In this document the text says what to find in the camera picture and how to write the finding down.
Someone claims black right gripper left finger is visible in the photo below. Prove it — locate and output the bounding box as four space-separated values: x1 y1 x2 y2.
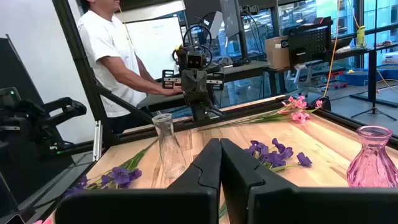
55 138 223 224

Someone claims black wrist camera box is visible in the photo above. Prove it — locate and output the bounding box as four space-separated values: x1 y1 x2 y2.
185 51 205 70

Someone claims yellow cable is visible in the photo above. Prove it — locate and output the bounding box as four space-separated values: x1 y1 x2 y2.
322 0 341 98
346 0 398 95

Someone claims pink glass vase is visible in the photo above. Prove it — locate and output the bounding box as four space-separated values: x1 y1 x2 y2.
346 125 398 189

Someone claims black frame post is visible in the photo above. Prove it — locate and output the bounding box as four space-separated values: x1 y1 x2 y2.
52 0 154 147

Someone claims white whiteboard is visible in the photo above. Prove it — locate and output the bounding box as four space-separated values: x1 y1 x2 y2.
124 16 185 79

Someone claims black flat panel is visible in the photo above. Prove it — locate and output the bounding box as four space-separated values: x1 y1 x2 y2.
0 34 45 106

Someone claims grey office chair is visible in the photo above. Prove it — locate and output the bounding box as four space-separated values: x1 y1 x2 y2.
285 63 325 95

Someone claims clear glass vase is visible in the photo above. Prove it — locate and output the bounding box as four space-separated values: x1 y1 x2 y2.
151 113 188 180

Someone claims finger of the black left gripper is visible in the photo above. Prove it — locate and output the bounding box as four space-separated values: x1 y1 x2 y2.
194 68 208 105
180 68 195 105

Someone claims black tripod stand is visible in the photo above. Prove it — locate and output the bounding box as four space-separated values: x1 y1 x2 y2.
350 0 398 122

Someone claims black perforated panel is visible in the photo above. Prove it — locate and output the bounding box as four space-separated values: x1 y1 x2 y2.
287 17 333 68

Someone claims blue plastic bin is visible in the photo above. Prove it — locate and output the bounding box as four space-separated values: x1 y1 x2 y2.
338 68 369 87

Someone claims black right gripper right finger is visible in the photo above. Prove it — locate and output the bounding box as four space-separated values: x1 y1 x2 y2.
220 138 398 224

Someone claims yellow bottle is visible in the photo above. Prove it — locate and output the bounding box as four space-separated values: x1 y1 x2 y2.
356 26 368 49

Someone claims purple artificial flower stem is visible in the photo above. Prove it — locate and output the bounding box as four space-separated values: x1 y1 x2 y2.
218 138 313 218
63 139 159 198

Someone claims person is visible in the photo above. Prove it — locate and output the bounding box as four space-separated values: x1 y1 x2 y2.
76 0 183 135

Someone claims silver aluminium bracket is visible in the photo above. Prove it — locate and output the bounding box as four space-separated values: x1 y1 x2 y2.
93 120 103 162

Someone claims brown cardboard box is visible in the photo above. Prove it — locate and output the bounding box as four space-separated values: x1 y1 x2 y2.
264 35 292 71

